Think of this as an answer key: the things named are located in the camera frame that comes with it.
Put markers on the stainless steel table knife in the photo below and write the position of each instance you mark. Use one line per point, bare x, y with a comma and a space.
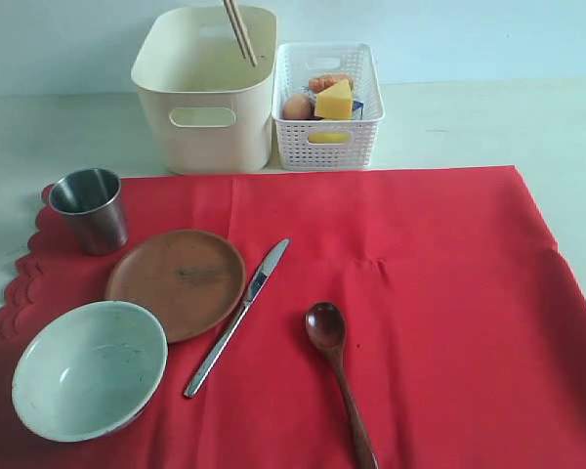
254, 288

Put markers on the brown egg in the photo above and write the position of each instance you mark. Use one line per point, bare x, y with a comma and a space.
298, 107

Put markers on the brown wooden plate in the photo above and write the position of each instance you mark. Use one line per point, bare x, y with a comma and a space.
191, 280

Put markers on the pale green ceramic bowl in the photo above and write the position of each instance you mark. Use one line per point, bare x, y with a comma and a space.
90, 372

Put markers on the small milk carton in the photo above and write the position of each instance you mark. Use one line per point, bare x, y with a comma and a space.
357, 110

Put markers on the yellow cheese wedge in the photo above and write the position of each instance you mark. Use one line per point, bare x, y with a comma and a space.
335, 102

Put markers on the stainless steel cup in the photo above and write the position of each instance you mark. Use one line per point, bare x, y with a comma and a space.
91, 202

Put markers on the white perforated plastic basket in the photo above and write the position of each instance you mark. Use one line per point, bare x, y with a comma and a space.
295, 64

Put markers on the yellow lemon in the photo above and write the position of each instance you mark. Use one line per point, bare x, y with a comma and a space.
328, 138

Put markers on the wooden chopstick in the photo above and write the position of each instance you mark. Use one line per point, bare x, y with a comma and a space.
235, 29
244, 33

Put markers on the dark wooden spoon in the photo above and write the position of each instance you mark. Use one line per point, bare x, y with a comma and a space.
326, 329

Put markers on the fried chicken piece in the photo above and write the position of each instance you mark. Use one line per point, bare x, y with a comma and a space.
324, 81

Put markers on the cream plastic bin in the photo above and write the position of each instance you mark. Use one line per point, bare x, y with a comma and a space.
207, 106

